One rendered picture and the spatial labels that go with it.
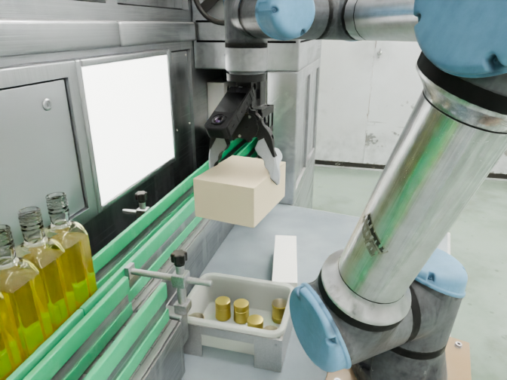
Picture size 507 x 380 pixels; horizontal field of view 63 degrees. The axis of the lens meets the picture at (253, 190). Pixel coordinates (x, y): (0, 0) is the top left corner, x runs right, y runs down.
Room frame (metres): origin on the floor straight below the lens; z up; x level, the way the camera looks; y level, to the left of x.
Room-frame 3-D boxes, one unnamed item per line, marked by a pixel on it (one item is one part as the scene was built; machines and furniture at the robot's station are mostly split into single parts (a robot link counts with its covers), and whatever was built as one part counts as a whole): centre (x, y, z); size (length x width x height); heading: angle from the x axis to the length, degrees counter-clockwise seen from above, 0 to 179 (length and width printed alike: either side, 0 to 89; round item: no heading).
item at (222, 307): (0.77, 0.07, 0.79); 0.04 x 0.04 x 0.04
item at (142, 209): (0.93, 0.29, 0.94); 0.07 x 0.04 x 0.13; 75
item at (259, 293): (0.73, 0.03, 0.80); 0.22 x 0.17 x 0.09; 75
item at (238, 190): (0.75, 0.02, 1.09); 0.16 x 0.12 x 0.07; 156
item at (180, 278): (0.65, 0.16, 0.95); 0.17 x 0.03 x 0.12; 75
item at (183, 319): (0.65, 0.17, 0.85); 0.09 x 0.04 x 0.07; 75
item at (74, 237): (0.59, 0.30, 0.99); 0.06 x 0.06 x 0.21; 75
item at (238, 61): (0.77, 0.02, 1.32); 0.08 x 0.08 x 0.05
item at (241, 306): (0.76, 0.03, 0.79); 0.04 x 0.04 x 0.04
